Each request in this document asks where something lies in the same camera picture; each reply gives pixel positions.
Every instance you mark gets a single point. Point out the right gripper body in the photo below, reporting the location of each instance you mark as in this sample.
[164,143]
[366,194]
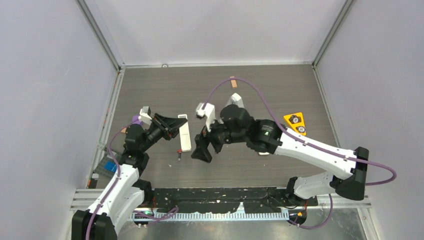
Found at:
[219,135]

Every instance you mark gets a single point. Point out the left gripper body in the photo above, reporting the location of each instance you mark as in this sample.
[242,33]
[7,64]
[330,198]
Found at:
[157,131]

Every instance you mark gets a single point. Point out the white long remote control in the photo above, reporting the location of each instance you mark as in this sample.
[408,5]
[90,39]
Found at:
[184,134]

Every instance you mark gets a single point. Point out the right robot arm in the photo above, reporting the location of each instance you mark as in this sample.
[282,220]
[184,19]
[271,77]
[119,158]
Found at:
[345,170]

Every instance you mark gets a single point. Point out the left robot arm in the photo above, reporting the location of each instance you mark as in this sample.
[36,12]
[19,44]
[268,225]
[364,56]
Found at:
[105,217]

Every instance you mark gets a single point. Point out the purple toy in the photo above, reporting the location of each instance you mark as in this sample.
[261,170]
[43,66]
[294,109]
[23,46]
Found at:
[136,119]

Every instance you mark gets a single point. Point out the small wooden block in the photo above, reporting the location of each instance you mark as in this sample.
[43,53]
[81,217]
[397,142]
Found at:
[233,82]

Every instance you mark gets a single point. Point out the blue green lego brick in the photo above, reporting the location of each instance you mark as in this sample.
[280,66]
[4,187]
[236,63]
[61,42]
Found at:
[110,166]

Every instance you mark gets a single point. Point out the grey lego baseplate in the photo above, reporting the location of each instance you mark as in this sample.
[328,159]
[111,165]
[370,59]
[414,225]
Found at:
[99,169]

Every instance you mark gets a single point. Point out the yellow triangle toy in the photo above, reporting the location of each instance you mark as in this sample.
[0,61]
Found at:
[296,122]

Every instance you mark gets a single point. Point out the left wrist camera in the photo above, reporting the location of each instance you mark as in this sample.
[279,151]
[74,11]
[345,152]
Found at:
[145,116]

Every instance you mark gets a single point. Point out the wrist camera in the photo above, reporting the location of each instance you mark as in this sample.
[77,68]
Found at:
[145,116]
[206,111]

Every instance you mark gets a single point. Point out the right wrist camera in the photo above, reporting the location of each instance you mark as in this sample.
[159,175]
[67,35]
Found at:
[206,111]

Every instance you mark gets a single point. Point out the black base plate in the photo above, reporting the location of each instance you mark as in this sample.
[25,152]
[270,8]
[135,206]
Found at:
[221,200]

